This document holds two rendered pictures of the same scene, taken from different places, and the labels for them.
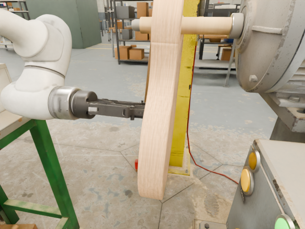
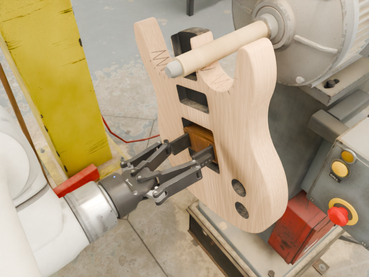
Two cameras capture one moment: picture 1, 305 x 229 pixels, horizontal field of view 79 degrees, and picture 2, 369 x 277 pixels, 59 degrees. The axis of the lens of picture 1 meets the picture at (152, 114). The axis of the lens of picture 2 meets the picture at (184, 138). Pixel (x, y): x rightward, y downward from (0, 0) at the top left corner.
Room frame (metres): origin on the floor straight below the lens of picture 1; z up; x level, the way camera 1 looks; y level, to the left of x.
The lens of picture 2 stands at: (0.16, 0.32, 1.55)
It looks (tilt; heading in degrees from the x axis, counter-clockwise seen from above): 49 degrees down; 312
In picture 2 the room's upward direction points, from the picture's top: straight up
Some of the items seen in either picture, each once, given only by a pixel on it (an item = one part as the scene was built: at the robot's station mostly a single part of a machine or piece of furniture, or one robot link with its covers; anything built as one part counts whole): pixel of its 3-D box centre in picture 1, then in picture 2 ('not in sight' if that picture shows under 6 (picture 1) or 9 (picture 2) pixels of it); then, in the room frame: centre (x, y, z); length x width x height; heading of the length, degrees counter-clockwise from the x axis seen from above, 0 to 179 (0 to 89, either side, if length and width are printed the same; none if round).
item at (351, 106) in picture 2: not in sight; (347, 109); (0.25, -0.35, 1.02); 0.13 x 0.04 x 0.04; 80
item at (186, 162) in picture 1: (169, 156); (82, 154); (1.43, -0.17, 0.02); 0.40 x 0.40 x 0.02; 80
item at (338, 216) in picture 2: not in sight; (340, 213); (0.14, -0.12, 0.97); 0.04 x 0.04 x 0.04; 80
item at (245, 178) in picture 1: (249, 180); (341, 167); (0.18, -0.13, 1.07); 0.03 x 0.01 x 0.03; 170
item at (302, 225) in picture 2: not in sight; (313, 215); (0.19, -0.41, 0.49); 0.25 x 0.12 x 0.37; 80
